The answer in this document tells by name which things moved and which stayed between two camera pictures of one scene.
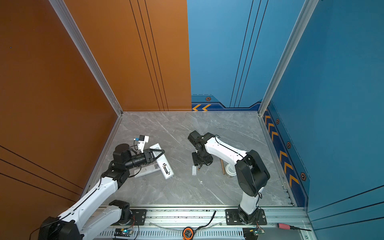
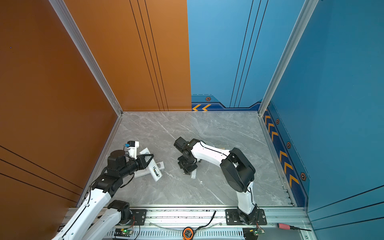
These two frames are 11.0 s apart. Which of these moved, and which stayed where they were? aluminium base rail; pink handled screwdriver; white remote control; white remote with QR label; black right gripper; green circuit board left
Moved: black right gripper; white remote control
Stayed: aluminium base rail; white remote with QR label; green circuit board left; pink handled screwdriver
